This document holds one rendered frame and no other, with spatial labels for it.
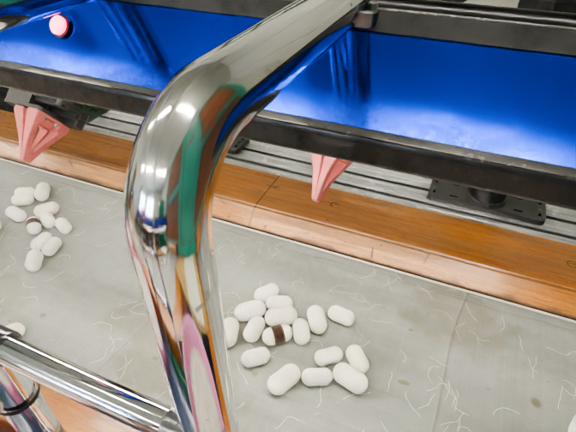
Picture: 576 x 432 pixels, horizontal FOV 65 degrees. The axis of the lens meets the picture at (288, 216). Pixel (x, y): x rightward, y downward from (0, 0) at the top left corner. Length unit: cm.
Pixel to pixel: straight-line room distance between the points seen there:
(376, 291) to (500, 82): 40
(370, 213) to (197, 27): 45
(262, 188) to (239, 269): 16
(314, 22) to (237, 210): 52
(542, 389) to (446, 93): 39
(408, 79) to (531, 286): 44
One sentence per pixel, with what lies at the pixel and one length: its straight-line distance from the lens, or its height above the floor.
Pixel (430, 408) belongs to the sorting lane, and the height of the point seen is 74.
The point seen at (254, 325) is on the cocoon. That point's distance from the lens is 52.
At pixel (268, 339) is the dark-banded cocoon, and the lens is 51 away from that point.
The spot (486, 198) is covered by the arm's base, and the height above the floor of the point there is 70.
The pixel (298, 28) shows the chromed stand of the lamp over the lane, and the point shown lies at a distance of 16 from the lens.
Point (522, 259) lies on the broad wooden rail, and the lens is 65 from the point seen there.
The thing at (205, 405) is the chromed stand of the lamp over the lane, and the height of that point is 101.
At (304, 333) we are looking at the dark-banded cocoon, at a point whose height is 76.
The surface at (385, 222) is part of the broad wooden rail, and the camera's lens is 65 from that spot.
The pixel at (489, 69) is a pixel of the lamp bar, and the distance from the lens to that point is 23.
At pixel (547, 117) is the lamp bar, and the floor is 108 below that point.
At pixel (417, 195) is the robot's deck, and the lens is 88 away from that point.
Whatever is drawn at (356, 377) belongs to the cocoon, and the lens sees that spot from 48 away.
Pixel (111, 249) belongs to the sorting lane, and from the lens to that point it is 67.
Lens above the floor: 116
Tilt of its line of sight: 38 degrees down
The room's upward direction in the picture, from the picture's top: straight up
